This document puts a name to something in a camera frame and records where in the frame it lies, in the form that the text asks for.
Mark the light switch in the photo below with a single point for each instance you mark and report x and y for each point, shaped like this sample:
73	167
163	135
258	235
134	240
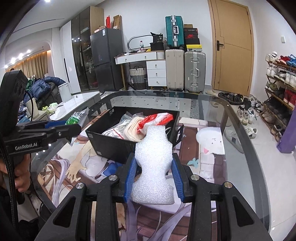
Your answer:
283	39

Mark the white drawer desk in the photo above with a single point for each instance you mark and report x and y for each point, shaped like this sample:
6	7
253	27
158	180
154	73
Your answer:
149	71

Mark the black bag on desk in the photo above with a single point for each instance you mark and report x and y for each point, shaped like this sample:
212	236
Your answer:
157	42

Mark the teal suitcase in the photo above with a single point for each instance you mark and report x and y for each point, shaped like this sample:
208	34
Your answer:
175	32

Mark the anime print desk mat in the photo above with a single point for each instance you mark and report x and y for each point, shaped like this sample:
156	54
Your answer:
201	148

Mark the grey marble side cabinet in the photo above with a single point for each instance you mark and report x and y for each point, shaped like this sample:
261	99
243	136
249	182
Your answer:
77	103

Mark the dark glass cabinet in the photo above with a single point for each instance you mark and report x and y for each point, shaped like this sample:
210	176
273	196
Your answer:
82	27

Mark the plastic water bottle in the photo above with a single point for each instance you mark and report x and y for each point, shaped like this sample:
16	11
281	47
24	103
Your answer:
141	46

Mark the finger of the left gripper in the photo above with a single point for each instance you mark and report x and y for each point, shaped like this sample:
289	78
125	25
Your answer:
57	133
50	123

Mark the white sneaker on floor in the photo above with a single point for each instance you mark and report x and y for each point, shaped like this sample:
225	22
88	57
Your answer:
233	138

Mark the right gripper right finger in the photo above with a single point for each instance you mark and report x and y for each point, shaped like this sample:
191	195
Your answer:
236	220

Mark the woven laundry basket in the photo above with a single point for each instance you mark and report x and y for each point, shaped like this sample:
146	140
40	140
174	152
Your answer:
138	78

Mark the black cardboard box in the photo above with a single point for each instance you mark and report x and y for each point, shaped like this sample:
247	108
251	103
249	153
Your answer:
114	135

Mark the green white medicine sachet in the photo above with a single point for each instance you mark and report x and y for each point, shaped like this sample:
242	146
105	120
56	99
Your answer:
78	118

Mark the person's left hand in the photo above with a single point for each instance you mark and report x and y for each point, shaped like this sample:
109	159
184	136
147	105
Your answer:
22	174

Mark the white foam block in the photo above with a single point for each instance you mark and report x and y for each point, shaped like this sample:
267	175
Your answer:
154	156

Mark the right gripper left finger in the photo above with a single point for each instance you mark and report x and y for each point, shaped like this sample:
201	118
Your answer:
91	208

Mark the silver suitcase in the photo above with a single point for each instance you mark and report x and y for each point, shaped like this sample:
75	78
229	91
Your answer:
194	71

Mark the red white balloon glue packet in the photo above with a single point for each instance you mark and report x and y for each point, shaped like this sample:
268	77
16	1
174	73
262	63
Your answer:
158	119

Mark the black refrigerator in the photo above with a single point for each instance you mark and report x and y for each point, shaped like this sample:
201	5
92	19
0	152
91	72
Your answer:
106	45

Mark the beige suitcase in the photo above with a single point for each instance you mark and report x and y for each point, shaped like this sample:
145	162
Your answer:
175	69

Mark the wooden shoe rack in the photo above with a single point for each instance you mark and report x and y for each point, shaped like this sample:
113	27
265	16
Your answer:
280	91

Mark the blue down jacket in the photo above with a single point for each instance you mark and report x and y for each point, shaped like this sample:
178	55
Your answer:
45	91

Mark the stack of shoe boxes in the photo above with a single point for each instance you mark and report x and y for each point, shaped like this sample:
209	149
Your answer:
191	36

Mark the purple bag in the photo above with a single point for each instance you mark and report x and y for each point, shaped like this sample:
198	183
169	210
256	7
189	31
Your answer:
287	142

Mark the wooden door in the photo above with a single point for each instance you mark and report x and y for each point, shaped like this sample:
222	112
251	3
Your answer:
233	47

